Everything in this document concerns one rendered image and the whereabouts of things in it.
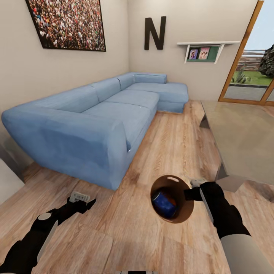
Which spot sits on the sofa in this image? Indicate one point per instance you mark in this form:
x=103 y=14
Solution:
x=93 y=132

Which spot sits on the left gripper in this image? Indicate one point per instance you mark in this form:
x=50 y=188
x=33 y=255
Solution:
x=78 y=206

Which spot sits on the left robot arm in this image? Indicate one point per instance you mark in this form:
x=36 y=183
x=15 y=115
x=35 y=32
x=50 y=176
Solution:
x=25 y=254

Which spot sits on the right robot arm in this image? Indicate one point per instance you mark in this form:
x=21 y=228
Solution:
x=242 y=252

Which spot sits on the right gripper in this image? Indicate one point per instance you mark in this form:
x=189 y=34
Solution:
x=190 y=195

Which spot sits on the shelf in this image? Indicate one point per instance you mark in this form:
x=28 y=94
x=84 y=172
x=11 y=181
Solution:
x=215 y=50

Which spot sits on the trash can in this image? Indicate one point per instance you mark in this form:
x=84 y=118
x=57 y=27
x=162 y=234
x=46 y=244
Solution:
x=168 y=184

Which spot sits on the coffee table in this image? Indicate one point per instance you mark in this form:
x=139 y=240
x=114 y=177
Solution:
x=244 y=137

